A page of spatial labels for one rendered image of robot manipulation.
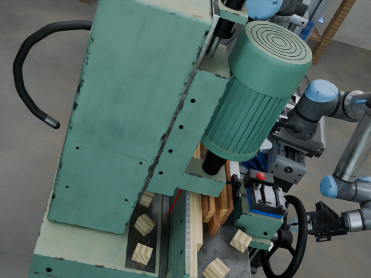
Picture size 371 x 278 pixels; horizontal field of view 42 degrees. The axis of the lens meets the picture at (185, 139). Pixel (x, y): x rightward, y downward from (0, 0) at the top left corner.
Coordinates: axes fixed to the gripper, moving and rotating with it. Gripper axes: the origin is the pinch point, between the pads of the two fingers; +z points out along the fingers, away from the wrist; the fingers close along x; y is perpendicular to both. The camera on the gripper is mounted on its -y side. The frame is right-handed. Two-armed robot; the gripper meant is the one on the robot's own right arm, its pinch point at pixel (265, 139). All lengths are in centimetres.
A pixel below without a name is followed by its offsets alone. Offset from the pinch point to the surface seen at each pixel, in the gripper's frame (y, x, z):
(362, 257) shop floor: 115, 115, -55
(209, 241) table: -12.6, 18.6, 26.3
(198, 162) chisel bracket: -19.8, 4.7, 10.8
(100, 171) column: -46, 2, 23
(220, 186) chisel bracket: -12.8, 7.1, 15.7
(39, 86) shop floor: -88, 104, -132
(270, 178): 4.3, 8.5, 7.3
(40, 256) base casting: -57, 27, 34
